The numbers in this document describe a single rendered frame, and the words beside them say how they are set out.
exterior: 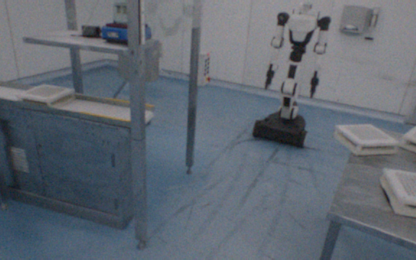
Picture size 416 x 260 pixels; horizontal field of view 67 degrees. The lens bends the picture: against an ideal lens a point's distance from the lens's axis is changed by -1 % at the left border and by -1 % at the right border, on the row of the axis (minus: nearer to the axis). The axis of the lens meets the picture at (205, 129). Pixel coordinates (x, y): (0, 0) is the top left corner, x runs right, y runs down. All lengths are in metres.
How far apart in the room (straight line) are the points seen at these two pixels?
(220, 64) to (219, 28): 0.59
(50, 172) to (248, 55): 3.78
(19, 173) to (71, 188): 0.43
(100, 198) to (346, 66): 3.92
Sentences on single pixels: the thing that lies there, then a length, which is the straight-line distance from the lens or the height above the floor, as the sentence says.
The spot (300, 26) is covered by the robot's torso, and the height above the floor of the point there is 1.26.
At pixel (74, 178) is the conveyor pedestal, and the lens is 2.30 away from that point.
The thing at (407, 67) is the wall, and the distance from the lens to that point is 5.10.
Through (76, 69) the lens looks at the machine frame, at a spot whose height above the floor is 0.83.
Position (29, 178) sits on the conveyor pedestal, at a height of 0.25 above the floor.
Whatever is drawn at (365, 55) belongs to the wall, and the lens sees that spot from 5.05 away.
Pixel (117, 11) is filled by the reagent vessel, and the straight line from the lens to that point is 1.80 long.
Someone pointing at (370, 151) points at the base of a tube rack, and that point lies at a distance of 1.89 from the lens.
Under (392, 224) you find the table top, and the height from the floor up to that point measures 0.80.
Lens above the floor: 1.56
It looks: 24 degrees down
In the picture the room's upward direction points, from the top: 4 degrees clockwise
